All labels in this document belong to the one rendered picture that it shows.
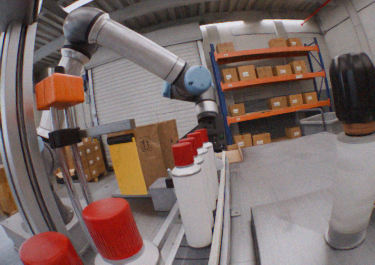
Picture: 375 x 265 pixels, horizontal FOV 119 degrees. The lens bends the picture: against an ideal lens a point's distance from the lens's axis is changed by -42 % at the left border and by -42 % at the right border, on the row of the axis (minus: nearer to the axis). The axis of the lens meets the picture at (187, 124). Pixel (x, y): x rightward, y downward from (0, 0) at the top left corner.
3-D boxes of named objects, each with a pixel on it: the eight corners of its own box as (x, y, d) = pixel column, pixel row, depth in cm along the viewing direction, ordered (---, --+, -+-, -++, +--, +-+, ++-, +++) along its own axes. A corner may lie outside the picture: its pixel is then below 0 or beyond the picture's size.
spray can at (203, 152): (216, 213, 42) (203, 133, 41) (196, 215, 43) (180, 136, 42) (217, 203, 47) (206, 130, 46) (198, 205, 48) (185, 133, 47)
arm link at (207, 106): (193, 103, 63) (198, 114, 70) (194, 115, 61) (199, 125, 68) (215, 99, 61) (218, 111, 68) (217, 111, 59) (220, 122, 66)
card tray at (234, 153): (243, 161, 97) (241, 154, 97) (196, 168, 103) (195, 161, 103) (239, 149, 127) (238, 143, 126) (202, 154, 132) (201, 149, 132)
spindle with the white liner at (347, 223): (372, 236, 13) (381, 48, 12) (335, 257, 15) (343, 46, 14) (352, 215, 22) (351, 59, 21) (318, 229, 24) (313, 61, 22)
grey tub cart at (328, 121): (327, 159, 244) (323, 102, 239) (356, 164, 183) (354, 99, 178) (294, 178, 222) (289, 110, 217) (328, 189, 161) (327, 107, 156)
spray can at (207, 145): (220, 201, 48) (208, 129, 47) (201, 203, 49) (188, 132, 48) (220, 193, 53) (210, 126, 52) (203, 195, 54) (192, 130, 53)
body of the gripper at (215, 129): (226, 145, 54) (221, 109, 59) (197, 149, 55) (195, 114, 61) (228, 153, 60) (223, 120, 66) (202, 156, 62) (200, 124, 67)
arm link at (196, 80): (75, -12, 33) (221, 68, 49) (79, 7, 43) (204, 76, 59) (47, 18, 31) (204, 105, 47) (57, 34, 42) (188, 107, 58)
